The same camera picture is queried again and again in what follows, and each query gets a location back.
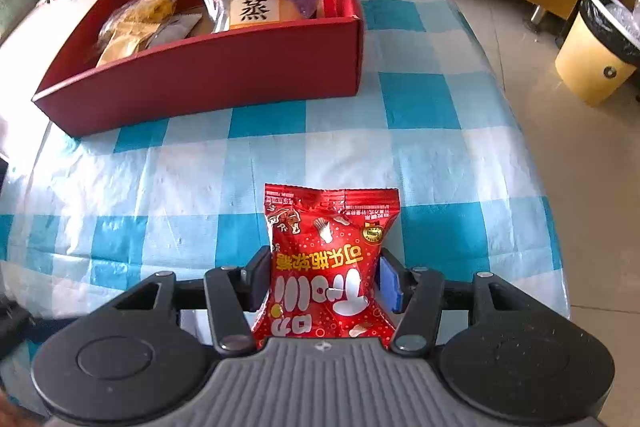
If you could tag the clear packet with steamed cake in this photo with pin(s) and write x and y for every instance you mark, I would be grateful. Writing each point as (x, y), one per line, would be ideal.
(250, 9)

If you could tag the yellow trash bin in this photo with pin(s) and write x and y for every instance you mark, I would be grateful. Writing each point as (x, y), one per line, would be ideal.
(590, 67)

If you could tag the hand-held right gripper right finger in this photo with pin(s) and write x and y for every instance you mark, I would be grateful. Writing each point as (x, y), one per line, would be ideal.
(391, 286)

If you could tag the red candy packet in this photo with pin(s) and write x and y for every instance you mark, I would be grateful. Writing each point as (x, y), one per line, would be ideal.
(325, 267)

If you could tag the blue and white checkered tablecloth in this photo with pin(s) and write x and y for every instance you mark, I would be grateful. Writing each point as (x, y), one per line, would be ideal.
(425, 147)

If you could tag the red cardboard box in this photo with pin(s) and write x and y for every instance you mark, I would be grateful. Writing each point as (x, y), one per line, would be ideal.
(225, 72)

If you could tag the gold snack packet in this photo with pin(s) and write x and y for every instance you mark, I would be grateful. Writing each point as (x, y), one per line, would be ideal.
(120, 44)

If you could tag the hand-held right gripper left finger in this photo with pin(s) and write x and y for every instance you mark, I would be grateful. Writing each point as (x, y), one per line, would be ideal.
(257, 279)

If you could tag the clear packet of yellow crisps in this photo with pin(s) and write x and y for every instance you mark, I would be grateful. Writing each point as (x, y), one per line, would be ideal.
(142, 12)

